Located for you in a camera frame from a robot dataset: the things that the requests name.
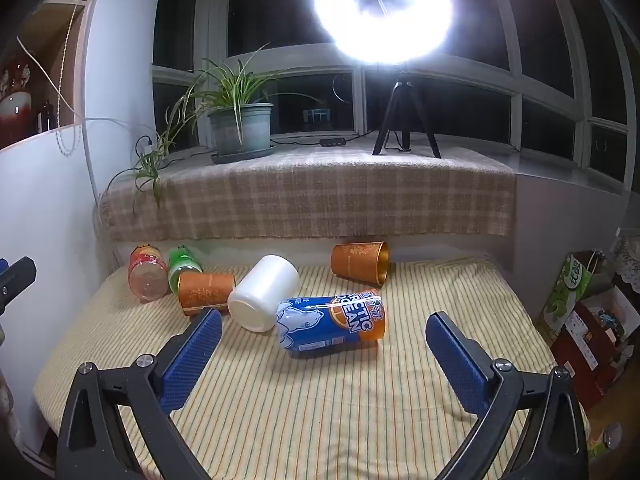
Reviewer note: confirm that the beige plaid cloth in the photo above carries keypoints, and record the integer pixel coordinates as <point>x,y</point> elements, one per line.
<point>325,195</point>

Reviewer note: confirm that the dark plant saucer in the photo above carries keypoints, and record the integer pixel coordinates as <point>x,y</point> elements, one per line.
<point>245,156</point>

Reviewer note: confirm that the potted spider plant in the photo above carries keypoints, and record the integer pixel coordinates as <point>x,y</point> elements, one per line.
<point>240,127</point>

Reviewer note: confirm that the wooden shelf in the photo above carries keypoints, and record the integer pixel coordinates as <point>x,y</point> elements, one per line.
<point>60,7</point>

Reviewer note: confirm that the white lace cloth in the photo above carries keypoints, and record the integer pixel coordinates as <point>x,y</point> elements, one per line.
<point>627,260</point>

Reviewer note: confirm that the green paper bag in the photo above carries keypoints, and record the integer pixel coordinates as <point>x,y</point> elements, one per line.
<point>570,295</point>

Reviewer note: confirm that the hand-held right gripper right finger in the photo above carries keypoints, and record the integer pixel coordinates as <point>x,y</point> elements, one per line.
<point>457,365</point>

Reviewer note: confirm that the red and white vase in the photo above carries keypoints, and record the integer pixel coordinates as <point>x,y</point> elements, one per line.
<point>12,110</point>

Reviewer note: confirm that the white cup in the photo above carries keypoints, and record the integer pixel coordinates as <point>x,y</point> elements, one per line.
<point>265,290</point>

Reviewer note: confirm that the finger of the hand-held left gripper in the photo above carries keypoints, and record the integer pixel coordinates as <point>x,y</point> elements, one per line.
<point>17,277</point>

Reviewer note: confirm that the yellow striped sheet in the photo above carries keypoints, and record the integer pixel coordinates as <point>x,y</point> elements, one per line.
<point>310,410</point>

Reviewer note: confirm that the black tripod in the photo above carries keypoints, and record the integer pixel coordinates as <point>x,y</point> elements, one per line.
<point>400,91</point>

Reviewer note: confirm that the red cardboard box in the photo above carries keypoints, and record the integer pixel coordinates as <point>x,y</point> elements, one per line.
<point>590,355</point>

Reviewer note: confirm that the green plastic bottle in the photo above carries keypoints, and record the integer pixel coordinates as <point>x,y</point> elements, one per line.
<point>182,262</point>

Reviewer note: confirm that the green bottle with cap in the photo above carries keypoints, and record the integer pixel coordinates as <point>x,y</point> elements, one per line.
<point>605,442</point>

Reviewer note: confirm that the blue and orange printed can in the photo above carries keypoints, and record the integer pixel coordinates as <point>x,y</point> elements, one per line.
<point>325,325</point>

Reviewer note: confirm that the red label plastic bottle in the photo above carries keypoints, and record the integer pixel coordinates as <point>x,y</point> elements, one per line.
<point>147,275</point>

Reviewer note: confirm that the white wall plug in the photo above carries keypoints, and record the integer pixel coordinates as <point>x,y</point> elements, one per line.
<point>146,144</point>

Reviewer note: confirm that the orange patterned cup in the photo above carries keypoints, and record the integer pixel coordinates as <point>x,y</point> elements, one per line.
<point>205,292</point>
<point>355,262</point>

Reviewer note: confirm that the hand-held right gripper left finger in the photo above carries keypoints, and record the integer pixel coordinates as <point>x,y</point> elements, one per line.
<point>192,360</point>

